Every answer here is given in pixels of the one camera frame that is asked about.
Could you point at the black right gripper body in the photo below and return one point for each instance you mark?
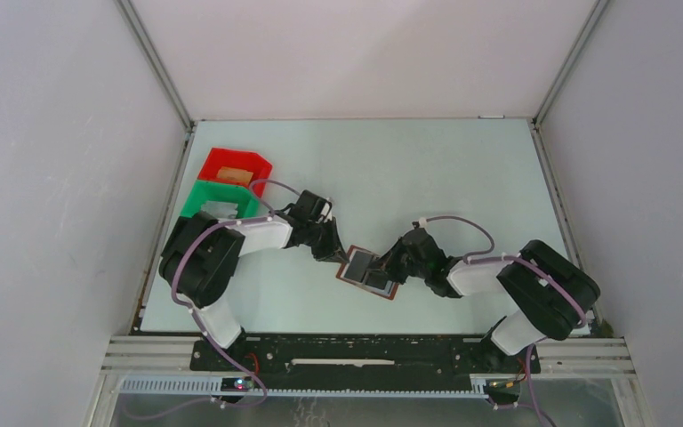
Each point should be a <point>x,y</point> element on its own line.
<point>415,269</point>

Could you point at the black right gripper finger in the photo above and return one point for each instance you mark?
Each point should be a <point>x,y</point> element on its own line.
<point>390,260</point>
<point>397,276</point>

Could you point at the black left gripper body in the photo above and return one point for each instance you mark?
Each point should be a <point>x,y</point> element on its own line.
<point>316,231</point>

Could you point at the dark credit card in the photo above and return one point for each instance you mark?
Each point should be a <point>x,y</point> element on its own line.
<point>357,268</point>

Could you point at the brown leather card holder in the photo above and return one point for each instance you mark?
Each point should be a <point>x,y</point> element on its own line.
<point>386,290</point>

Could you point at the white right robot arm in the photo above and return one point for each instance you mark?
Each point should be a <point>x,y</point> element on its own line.
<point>552,295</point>

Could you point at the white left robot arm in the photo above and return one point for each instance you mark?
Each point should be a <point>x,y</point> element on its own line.
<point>202,253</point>

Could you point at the orange card in red bin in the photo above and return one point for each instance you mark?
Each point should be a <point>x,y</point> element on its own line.
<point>234,176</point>

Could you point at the clear card in green bin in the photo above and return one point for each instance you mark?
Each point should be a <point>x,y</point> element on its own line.
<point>219,209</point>

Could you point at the green plastic bin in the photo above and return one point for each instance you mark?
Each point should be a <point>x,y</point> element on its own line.
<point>222,201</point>

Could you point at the red plastic bin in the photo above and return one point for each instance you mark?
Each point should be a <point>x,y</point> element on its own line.
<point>234,167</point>

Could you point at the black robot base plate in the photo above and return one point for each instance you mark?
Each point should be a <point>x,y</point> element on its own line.
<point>365,362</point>

